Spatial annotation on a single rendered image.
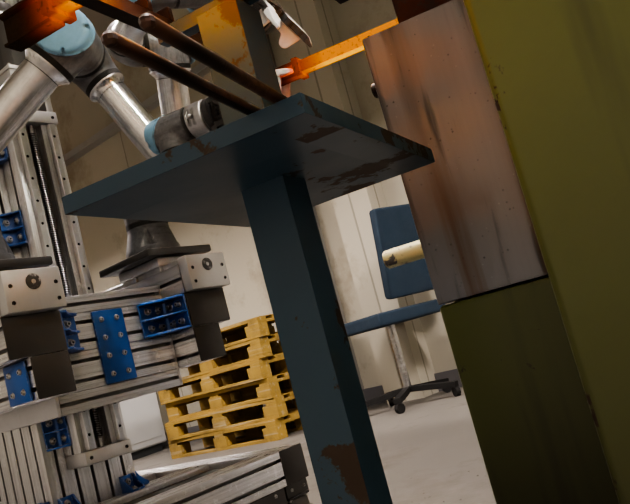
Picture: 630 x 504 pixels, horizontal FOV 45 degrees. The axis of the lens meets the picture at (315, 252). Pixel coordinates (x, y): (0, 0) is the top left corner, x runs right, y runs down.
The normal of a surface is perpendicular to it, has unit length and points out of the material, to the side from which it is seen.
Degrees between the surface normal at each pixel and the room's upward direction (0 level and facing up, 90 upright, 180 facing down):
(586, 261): 90
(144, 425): 90
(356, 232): 90
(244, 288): 90
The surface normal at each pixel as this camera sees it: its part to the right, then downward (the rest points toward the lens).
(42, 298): 0.74, -0.28
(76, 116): -0.62, 0.06
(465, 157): -0.40, -0.01
